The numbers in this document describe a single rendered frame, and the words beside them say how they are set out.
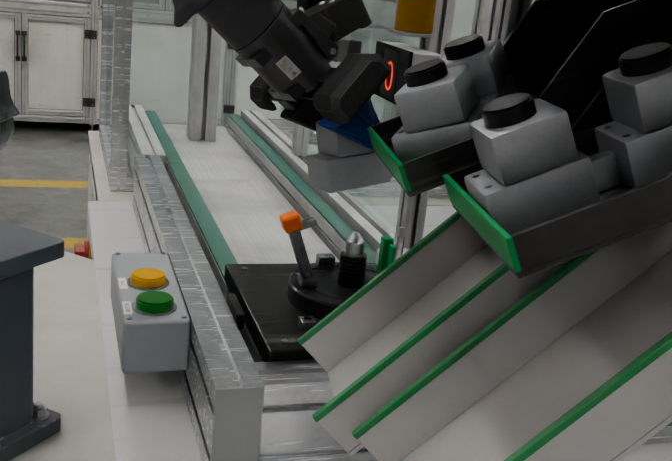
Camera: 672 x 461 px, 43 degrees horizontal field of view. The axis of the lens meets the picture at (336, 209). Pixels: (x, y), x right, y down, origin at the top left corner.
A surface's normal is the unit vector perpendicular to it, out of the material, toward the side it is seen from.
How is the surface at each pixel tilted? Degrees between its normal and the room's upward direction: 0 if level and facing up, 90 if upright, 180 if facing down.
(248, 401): 90
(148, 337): 90
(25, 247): 0
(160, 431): 0
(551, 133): 90
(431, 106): 103
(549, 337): 90
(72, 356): 0
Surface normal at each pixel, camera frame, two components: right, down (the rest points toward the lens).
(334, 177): 0.45, 0.17
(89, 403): 0.11, -0.95
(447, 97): -0.38, 0.43
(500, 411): -0.63, -0.72
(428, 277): 0.13, 0.29
